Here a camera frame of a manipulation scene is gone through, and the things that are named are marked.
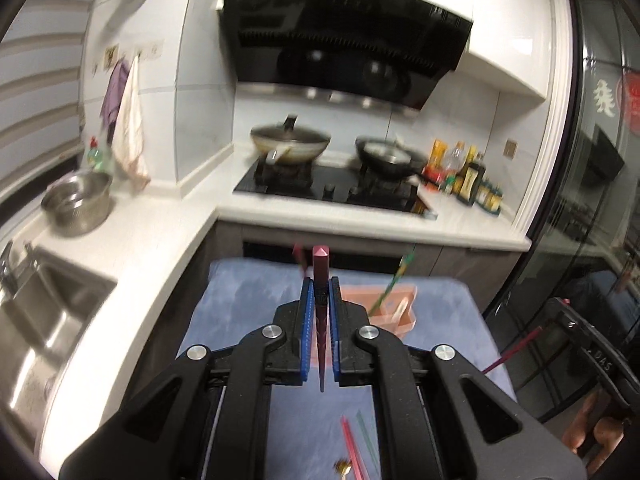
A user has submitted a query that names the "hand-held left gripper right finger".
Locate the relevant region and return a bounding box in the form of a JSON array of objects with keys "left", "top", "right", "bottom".
[{"left": 327, "top": 276, "right": 587, "bottom": 480}]

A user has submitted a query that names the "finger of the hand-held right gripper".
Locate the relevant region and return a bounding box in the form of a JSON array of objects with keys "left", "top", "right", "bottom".
[{"left": 544, "top": 298, "right": 592, "bottom": 347}]

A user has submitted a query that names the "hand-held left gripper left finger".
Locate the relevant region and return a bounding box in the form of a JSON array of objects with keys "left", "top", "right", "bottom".
[{"left": 59, "top": 276, "right": 321, "bottom": 480}]

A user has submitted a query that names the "pink perforated utensil holder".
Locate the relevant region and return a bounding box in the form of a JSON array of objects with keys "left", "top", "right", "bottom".
[{"left": 314, "top": 280, "right": 419, "bottom": 366}]

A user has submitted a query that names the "red chopstick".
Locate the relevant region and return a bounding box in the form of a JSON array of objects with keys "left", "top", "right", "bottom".
[
  {"left": 340, "top": 416, "right": 375, "bottom": 480},
  {"left": 291, "top": 242, "right": 312, "bottom": 278}
]

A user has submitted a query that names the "purple chopstick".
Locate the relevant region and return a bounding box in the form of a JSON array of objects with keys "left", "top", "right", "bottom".
[{"left": 311, "top": 245, "right": 331, "bottom": 393}]

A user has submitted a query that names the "maroon chopstick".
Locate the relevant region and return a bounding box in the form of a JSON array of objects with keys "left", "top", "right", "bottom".
[{"left": 481, "top": 327, "right": 543, "bottom": 375}]

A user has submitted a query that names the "green chopstick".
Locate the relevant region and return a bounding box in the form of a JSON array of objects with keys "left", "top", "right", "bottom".
[
  {"left": 356, "top": 410, "right": 382, "bottom": 467},
  {"left": 367, "top": 249, "right": 417, "bottom": 318}
]

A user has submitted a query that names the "person's right hand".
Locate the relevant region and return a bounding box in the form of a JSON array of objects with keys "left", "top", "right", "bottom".
[{"left": 562, "top": 389, "right": 628, "bottom": 461}]

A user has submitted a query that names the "blue plush table cloth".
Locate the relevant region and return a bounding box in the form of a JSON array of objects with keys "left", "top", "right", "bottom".
[{"left": 177, "top": 257, "right": 516, "bottom": 480}]

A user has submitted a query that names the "black gas stove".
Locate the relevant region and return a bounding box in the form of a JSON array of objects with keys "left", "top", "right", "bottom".
[{"left": 232, "top": 157, "right": 426, "bottom": 216}]

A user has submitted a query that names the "glass sliding door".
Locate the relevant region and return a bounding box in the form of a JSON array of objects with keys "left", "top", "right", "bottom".
[{"left": 520, "top": 0, "right": 640, "bottom": 411}]

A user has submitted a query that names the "small spice jar rack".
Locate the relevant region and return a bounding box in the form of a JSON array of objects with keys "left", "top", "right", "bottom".
[{"left": 475, "top": 180, "right": 503, "bottom": 216}]

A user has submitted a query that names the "dark soy sauce bottle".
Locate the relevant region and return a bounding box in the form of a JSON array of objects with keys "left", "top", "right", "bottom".
[{"left": 457, "top": 152, "right": 487, "bottom": 206}]

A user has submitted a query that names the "black wok with lid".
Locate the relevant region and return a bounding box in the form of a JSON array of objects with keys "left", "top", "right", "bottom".
[{"left": 355, "top": 135, "right": 426, "bottom": 181}]

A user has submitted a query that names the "beige wok with glass lid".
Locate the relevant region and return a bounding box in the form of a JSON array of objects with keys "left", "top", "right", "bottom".
[{"left": 249, "top": 115, "right": 332, "bottom": 165}]

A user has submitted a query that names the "clear plastic bottle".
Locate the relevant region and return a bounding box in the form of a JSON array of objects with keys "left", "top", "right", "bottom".
[{"left": 444, "top": 142, "right": 466, "bottom": 186}]

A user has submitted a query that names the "stainless steel colander bowl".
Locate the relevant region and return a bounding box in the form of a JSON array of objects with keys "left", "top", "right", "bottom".
[{"left": 40, "top": 170, "right": 113, "bottom": 238}]

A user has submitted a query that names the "white hanging towel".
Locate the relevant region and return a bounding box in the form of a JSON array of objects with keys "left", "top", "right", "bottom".
[{"left": 111, "top": 55, "right": 151, "bottom": 191}]

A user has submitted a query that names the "stainless steel sink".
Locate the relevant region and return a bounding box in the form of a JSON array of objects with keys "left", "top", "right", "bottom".
[{"left": 0, "top": 247, "right": 118, "bottom": 441}]

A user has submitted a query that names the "green dish soap bottle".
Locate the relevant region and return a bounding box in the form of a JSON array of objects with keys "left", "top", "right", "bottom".
[{"left": 87, "top": 136, "right": 112, "bottom": 173}]

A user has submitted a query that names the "black range hood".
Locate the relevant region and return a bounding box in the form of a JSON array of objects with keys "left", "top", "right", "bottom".
[{"left": 216, "top": 0, "right": 475, "bottom": 111}]

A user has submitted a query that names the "purple hanging cloth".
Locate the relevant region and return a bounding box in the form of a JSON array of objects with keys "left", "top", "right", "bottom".
[{"left": 100, "top": 60, "right": 130, "bottom": 131}]

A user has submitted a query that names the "steel kitchen faucet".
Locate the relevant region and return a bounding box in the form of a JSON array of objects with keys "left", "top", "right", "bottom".
[{"left": 0, "top": 240, "right": 36, "bottom": 296}]

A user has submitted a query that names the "white window blind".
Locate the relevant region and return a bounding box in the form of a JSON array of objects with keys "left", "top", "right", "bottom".
[{"left": 0, "top": 0, "right": 88, "bottom": 186}]

